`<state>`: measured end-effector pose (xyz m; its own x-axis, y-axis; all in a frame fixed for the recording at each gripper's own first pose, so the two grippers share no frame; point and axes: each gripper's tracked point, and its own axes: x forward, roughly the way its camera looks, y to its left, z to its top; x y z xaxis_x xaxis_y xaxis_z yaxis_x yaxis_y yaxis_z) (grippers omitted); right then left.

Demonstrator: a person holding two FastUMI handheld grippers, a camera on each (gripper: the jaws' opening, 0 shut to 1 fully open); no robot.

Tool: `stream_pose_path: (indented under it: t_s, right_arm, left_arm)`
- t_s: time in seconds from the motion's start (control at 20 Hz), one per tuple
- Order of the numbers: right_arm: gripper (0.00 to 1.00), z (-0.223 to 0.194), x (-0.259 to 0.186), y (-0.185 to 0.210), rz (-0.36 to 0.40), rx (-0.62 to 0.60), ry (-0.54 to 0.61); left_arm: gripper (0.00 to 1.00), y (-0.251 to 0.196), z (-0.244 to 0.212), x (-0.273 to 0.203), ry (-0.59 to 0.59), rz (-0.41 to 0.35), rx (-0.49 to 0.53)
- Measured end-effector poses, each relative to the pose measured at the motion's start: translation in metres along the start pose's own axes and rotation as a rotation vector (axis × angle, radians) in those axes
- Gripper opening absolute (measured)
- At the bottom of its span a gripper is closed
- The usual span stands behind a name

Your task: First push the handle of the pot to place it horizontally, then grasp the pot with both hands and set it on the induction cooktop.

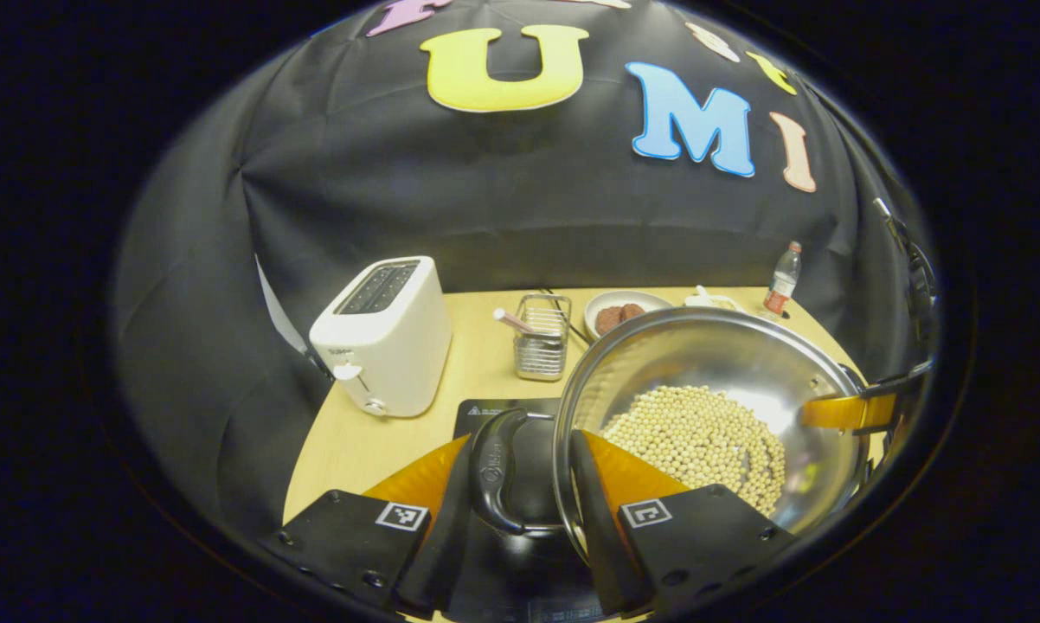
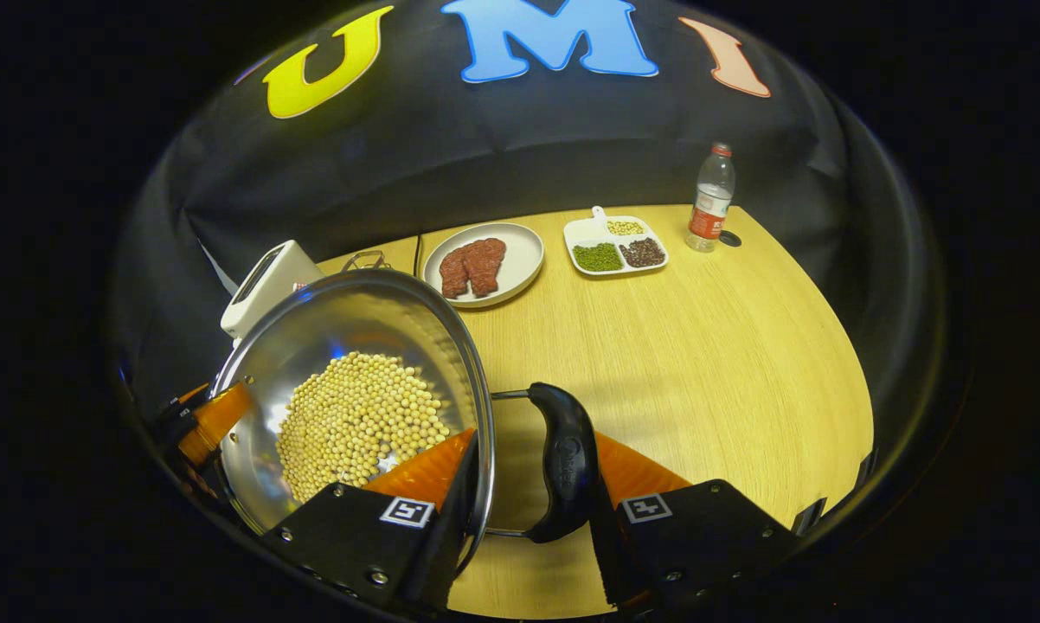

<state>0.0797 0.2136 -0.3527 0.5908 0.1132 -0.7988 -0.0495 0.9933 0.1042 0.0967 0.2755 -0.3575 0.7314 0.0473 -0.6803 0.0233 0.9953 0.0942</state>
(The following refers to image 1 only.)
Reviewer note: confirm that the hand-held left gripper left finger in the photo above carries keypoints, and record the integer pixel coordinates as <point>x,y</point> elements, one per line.
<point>446,545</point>

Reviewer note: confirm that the white oval plate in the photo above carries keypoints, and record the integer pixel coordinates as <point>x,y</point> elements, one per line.
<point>650,300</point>

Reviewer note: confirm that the stainless steel pot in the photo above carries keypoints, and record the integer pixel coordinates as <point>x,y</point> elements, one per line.
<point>702,355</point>

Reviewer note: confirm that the pink stick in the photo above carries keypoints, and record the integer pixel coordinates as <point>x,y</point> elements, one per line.
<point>513,320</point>

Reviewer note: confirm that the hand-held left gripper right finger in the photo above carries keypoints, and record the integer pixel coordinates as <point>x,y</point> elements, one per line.
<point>598,536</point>

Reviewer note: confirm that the white divided dish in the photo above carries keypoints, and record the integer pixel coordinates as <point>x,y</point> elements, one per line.
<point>715,301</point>

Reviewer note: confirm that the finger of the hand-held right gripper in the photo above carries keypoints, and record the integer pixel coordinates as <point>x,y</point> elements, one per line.
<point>840,413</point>

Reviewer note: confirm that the pile of yellow soybeans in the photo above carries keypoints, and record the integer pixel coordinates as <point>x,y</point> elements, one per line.
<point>693,441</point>

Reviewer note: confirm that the white toaster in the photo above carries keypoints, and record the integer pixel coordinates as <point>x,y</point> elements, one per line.
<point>390,346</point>

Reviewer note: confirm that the clear plastic water bottle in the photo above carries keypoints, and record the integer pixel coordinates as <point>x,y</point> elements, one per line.
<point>781,285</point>

